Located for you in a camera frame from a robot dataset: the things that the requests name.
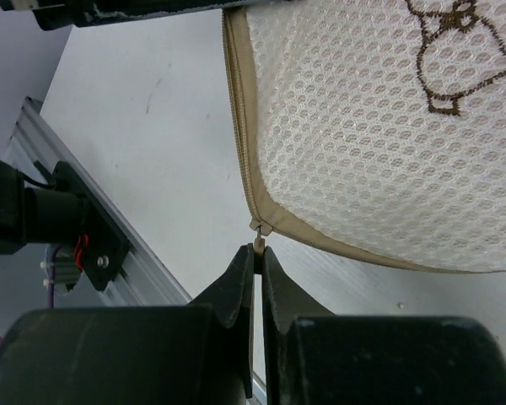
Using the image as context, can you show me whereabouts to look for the aluminium rail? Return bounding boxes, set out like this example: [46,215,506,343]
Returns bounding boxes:
[0,99,266,404]

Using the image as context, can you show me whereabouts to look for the white mesh laundry bag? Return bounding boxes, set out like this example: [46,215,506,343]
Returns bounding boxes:
[223,1,506,274]

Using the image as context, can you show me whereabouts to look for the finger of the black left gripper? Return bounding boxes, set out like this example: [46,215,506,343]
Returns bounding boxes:
[0,0,304,31]

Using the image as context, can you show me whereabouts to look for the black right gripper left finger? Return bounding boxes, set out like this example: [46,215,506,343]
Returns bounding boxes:
[0,245,255,404]

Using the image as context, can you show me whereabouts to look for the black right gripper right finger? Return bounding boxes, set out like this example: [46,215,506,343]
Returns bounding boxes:
[261,249,506,404]

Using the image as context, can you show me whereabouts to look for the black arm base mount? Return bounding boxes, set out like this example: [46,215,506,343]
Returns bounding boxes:
[0,160,130,291]

